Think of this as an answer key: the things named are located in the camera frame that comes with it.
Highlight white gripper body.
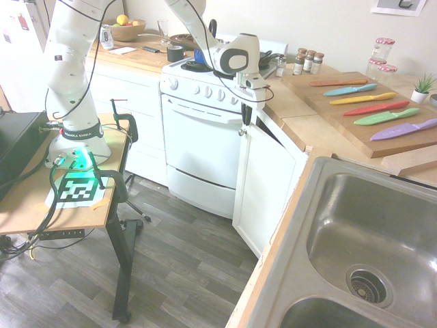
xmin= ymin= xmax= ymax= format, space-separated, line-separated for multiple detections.
xmin=238 ymin=72 xmax=271 ymax=111

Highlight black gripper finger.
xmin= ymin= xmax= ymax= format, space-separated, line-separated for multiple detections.
xmin=240 ymin=101 xmax=253 ymax=126

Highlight white corner cabinet door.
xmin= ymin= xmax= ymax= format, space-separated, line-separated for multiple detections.
xmin=231 ymin=115 xmax=309 ymax=261

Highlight white base cabinet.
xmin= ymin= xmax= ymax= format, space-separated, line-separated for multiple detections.
xmin=83 ymin=55 xmax=169 ymax=187

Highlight glass salt shaker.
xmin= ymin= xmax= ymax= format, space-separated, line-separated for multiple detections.
xmin=275 ymin=54 xmax=287 ymax=78

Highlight wooden cutting board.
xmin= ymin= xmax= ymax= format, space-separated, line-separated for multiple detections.
xmin=304 ymin=89 xmax=437 ymax=159
xmin=280 ymin=70 xmax=377 ymax=119

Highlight white electric stove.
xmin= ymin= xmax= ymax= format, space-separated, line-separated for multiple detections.
xmin=158 ymin=32 xmax=290 ymax=220

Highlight blue pot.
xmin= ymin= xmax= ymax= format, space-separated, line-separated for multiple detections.
xmin=193 ymin=19 xmax=220 ymax=67

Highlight orange knife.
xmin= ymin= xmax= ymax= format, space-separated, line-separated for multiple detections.
xmin=309 ymin=79 xmax=369 ymax=87

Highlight black tape roll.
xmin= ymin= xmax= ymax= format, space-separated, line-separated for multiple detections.
xmin=167 ymin=44 xmax=186 ymax=64

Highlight blue knife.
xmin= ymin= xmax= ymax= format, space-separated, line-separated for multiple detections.
xmin=322 ymin=83 xmax=378 ymax=97

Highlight yellow knife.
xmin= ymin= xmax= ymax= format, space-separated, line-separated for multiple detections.
xmin=328 ymin=92 xmax=398 ymax=106

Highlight clear drinking glass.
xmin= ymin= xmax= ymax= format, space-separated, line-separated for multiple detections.
xmin=156 ymin=19 xmax=171 ymax=46

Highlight black table clamp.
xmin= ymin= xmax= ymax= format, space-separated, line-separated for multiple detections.
xmin=109 ymin=98 xmax=139 ymax=143
xmin=89 ymin=151 xmax=128 ymax=206

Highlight red knife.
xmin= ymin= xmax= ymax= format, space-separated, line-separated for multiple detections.
xmin=342 ymin=100 xmax=410 ymax=118

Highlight short glass jar checkered lid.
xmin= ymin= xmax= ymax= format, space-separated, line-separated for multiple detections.
xmin=365 ymin=58 xmax=388 ymax=81
xmin=376 ymin=64 xmax=399 ymax=87

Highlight green knife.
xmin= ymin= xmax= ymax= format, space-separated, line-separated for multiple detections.
xmin=352 ymin=107 xmax=421 ymax=126

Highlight tall glass jar checkered lid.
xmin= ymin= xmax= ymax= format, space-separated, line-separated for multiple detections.
xmin=373 ymin=37 xmax=397 ymax=64

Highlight white notepad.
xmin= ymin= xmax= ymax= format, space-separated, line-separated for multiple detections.
xmin=109 ymin=45 xmax=138 ymax=57

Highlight wooden fruit bowl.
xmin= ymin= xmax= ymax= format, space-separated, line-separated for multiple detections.
xmin=109 ymin=18 xmax=147 ymax=43

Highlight black tripod leg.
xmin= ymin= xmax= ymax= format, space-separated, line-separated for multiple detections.
xmin=123 ymin=172 xmax=153 ymax=223

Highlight purple knife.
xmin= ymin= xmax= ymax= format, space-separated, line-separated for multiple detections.
xmin=369 ymin=118 xmax=437 ymax=142

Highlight white drink can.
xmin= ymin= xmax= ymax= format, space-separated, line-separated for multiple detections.
xmin=100 ymin=23 xmax=115 ymax=51

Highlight small spiky plant white pot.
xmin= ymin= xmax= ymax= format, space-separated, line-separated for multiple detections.
xmin=410 ymin=72 xmax=437 ymax=105

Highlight stainless steel double sink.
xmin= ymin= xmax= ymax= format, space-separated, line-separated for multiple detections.
xmin=245 ymin=155 xmax=437 ymax=328

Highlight narrow wooden board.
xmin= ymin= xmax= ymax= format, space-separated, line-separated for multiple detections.
xmin=380 ymin=148 xmax=437 ymax=178

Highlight black white marker paper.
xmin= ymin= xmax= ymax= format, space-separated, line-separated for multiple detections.
xmin=44 ymin=170 xmax=111 ymax=211

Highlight black controller box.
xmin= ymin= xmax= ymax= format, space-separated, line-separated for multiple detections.
xmin=0 ymin=111 xmax=53 ymax=203

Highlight white fridge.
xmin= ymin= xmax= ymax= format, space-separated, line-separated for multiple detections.
xmin=0 ymin=0 xmax=53 ymax=114

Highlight wooden robot table black legs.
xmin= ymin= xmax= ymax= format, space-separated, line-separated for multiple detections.
xmin=0 ymin=115 xmax=145 ymax=324

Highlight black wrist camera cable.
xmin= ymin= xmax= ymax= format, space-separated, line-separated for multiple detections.
xmin=190 ymin=0 xmax=276 ymax=104

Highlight white wall poster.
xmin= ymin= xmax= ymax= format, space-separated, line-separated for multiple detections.
xmin=369 ymin=0 xmax=428 ymax=18

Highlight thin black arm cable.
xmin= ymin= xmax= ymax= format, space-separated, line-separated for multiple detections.
xmin=53 ymin=0 xmax=117 ymax=121

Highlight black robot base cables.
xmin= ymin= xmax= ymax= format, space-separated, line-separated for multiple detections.
xmin=26 ymin=152 xmax=90 ymax=241

